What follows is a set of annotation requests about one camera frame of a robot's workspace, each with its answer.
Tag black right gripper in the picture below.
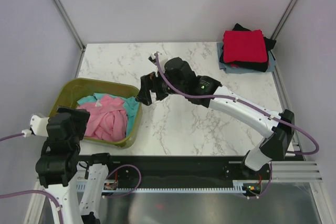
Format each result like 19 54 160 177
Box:
135 68 186 106

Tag aluminium extrusion rail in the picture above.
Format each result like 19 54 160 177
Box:
272 161 323 183

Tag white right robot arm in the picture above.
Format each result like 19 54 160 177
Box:
136 52 295 179

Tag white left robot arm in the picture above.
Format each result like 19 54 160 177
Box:
31 106 115 223

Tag red folded t shirt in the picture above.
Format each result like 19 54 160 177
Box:
223 30 268 63

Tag right aluminium frame post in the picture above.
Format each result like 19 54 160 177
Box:
271 0 299 40

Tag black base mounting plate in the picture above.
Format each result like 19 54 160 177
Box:
79 154 271 189

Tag black folded t shirt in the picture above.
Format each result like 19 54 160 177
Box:
220 23 276 72

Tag pink t shirt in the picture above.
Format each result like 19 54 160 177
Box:
76 93 129 141

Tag white slotted cable duct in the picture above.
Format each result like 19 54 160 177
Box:
76 179 250 194

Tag aluminium frame post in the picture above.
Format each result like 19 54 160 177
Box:
52 0 86 52
271 0 299 40

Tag teal t shirt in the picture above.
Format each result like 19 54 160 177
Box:
76 92 140 137

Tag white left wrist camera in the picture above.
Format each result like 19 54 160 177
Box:
22 114 49 137

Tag olive green plastic bin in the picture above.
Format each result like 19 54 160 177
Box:
49 78 143 148

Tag left aluminium frame post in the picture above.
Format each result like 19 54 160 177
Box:
52 0 86 52

